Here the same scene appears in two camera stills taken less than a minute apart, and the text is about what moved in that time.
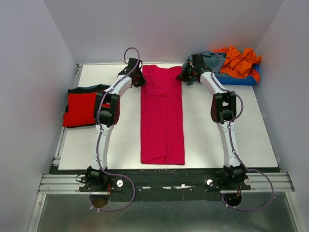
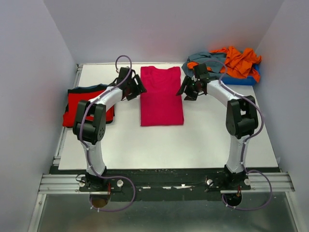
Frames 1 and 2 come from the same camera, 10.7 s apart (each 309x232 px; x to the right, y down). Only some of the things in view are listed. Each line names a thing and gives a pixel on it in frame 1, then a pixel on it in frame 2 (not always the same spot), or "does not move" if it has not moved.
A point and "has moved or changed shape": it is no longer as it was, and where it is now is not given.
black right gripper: x=182 y=76 to x=187 y=79
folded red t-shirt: x=81 y=109 does not move
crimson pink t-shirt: x=161 y=119 has moved or changed shape
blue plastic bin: x=225 y=79 does not move
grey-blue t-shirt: x=213 y=61 does not move
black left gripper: x=141 y=81 to x=133 y=94
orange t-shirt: x=240 y=64 does not move
